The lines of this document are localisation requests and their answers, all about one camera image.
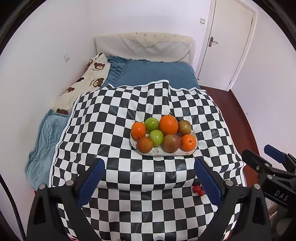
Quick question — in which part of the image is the black cable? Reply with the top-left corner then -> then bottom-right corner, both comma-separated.
0,173 -> 26,241

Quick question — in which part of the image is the green apple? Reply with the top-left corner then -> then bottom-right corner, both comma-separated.
149,129 -> 164,146
145,117 -> 159,131

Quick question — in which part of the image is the blue bed sheet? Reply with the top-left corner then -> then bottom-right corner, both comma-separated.
102,55 -> 201,90

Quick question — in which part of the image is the blue plush blanket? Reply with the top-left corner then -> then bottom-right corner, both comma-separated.
25,109 -> 70,189

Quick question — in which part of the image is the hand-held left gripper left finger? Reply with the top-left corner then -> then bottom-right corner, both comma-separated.
27,159 -> 105,241

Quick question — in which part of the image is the brown-red apple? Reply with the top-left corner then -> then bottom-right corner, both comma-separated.
178,120 -> 192,135
163,134 -> 182,153

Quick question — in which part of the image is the white door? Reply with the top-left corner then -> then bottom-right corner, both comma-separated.
195,0 -> 258,91

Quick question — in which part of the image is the white quilted pillow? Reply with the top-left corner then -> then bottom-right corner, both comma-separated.
95,36 -> 193,63

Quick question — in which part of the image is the black white checkered cloth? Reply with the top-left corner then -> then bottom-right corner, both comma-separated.
49,80 -> 247,241

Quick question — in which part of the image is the large orange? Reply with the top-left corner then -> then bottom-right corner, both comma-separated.
159,115 -> 179,136

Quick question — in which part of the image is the beige headboard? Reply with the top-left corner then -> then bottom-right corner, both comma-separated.
128,31 -> 196,70

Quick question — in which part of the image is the floral oval plate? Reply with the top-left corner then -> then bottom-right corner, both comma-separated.
129,125 -> 198,156

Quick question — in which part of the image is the bear print pillow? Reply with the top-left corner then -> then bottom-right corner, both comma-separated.
54,53 -> 111,115

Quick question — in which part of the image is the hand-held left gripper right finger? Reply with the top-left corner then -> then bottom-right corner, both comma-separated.
194,159 -> 271,241

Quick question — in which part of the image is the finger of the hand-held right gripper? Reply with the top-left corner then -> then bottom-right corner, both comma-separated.
264,144 -> 296,173
241,149 -> 274,177

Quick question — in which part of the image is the small orange tangerine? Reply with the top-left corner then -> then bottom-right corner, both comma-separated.
131,122 -> 147,140
181,134 -> 197,151

